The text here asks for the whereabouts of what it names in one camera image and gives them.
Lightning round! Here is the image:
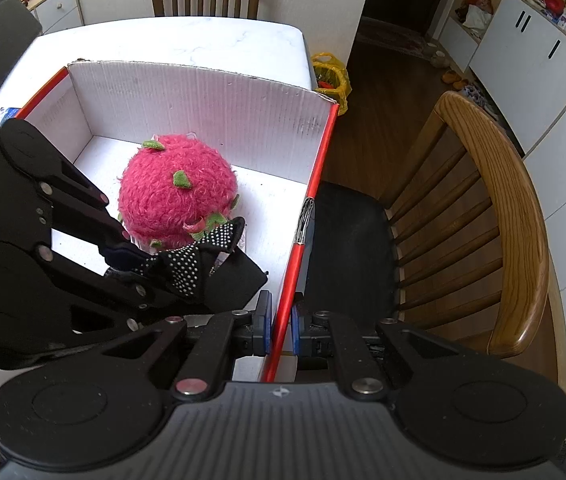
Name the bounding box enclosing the small white drawer cabinet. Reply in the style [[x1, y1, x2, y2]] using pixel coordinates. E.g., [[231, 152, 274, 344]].
[[28, 0, 84, 36]]

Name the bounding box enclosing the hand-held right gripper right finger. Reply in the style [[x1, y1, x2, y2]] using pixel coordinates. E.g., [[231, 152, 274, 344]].
[[290, 300, 469, 402]]

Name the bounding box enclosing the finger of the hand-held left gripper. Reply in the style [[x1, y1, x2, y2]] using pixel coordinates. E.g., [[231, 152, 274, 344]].
[[38, 157, 131, 252], [38, 247, 209, 333]]

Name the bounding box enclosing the patterned door rug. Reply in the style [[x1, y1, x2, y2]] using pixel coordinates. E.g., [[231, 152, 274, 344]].
[[355, 17, 431, 53]]

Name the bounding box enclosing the yellow plastic bag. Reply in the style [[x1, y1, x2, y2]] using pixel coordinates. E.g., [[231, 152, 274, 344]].
[[311, 52, 352, 115]]

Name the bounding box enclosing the white bag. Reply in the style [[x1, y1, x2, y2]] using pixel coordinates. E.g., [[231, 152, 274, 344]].
[[463, 4, 494, 28]]

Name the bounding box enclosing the pink fuzzy dragon fruit hat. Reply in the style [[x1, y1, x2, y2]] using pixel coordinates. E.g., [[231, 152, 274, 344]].
[[117, 132, 241, 253]]

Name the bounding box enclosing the wooden chair with black seat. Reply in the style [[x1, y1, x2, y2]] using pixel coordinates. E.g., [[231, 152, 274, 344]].
[[303, 91, 550, 361]]

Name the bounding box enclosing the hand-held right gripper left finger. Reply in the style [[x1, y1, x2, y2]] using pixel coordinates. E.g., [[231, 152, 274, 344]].
[[105, 290, 274, 402]]

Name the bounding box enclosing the white lower cabinet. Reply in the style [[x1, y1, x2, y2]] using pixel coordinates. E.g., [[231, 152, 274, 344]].
[[468, 0, 566, 153]]

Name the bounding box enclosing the white cardboard box red outside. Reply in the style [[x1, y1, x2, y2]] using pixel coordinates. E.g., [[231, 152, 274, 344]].
[[15, 59, 340, 383]]

